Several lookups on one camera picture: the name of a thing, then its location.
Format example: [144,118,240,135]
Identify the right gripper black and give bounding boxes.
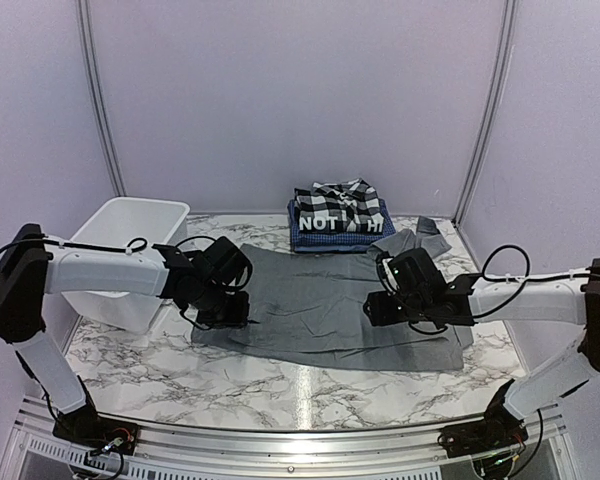
[364,290,431,326]

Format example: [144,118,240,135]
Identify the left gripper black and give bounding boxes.
[193,281,250,329]

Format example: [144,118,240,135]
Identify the white plastic bin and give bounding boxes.
[62,197,190,334]

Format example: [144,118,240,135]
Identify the grey long sleeve shirt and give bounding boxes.
[191,218,474,372]

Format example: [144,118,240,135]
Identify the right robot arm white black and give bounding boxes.
[363,248,600,448]

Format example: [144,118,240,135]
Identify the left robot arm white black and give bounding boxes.
[0,223,254,445]

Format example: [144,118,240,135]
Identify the blue checked folded shirt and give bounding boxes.
[287,199,396,254]

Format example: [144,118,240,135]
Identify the black shirt white letters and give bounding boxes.
[297,213,384,235]

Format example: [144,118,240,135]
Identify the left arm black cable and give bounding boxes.
[0,234,254,336]

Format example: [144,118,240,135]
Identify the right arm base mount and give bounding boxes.
[437,380,528,458]

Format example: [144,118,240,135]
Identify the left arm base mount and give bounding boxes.
[53,400,140,455]

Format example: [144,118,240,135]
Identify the aluminium frame rail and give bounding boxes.
[0,397,583,479]

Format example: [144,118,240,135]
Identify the left wall aluminium profile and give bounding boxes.
[76,0,127,197]

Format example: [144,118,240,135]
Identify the wall aluminium profile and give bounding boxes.
[452,0,519,227]
[76,0,127,197]

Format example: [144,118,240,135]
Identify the right wall aluminium profile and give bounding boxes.
[452,0,519,227]

